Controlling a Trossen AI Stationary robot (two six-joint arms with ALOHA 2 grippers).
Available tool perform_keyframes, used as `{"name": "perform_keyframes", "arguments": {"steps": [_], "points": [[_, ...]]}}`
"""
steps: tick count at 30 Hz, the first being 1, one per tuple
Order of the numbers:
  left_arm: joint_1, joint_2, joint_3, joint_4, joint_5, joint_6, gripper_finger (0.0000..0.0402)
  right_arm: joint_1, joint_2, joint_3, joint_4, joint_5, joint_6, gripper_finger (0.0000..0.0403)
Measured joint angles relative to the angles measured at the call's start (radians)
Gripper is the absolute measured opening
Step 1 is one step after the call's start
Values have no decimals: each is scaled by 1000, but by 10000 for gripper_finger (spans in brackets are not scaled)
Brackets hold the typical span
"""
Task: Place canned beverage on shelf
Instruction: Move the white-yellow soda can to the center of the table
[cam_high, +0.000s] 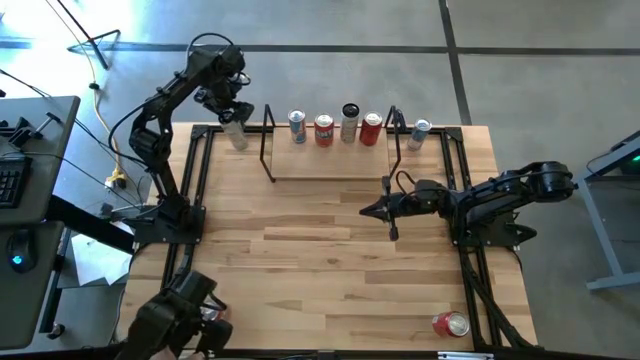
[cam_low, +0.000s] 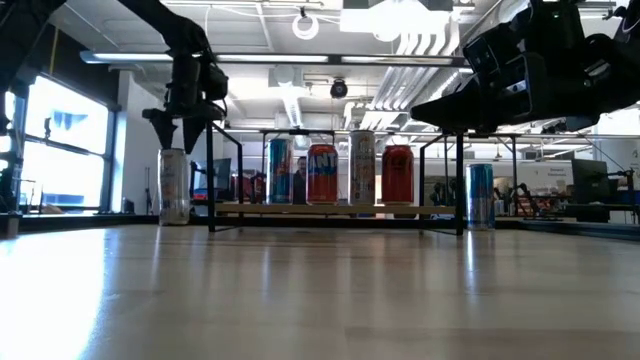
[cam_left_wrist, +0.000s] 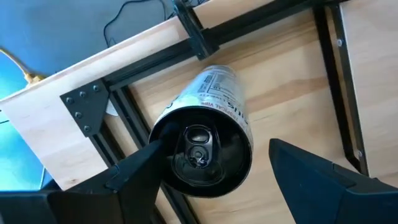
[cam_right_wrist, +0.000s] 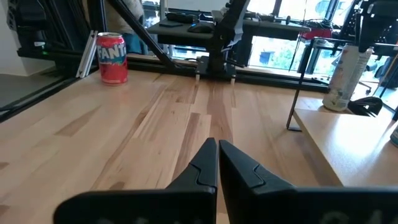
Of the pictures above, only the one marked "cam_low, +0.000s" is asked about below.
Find white Celsius can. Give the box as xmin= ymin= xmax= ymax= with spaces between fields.
xmin=348 ymin=129 xmax=377 ymax=206
xmin=158 ymin=148 xmax=191 ymax=226

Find white ceiling light panel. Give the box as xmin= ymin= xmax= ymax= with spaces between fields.
xmin=339 ymin=0 xmax=461 ymax=56

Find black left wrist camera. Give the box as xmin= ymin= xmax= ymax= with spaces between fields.
xmin=200 ymin=60 xmax=230 ymax=104

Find black computer monitor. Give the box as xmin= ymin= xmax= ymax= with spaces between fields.
xmin=572 ymin=158 xmax=610 ymax=199
xmin=213 ymin=158 xmax=233 ymax=191

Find dark background desk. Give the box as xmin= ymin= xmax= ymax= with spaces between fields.
xmin=564 ymin=202 xmax=640 ymax=224

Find red cola can black script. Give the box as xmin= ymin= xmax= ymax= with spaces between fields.
xmin=381 ymin=144 xmax=415 ymax=206

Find blue silver Red Bull can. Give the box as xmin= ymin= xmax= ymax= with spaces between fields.
xmin=268 ymin=138 xmax=295 ymax=205
xmin=466 ymin=163 xmax=496 ymax=231

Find black overhead light bar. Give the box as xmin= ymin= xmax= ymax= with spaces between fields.
xmin=79 ymin=49 xmax=471 ymax=69

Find person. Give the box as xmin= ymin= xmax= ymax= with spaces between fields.
xmin=292 ymin=155 xmax=308 ymax=205

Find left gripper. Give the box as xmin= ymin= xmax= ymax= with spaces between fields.
xmin=142 ymin=52 xmax=225 ymax=155

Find red Fanta strawberry can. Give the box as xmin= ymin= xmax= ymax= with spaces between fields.
xmin=305 ymin=143 xmax=339 ymax=206

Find black wire rack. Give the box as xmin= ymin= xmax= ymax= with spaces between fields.
xmin=206 ymin=121 xmax=466 ymax=236

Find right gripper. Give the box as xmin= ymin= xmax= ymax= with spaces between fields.
xmin=410 ymin=34 xmax=640 ymax=136

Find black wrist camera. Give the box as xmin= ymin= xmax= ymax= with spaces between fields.
xmin=462 ymin=22 xmax=534 ymax=86
xmin=200 ymin=60 xmax=230 ymax=104

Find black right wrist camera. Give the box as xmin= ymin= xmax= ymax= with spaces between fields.
xmin=462 ymin=22 xmax=534 ymax=86

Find white cable coil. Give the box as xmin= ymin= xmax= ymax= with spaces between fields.
xmin=291 ymin=12 xmax=320 ymax=41

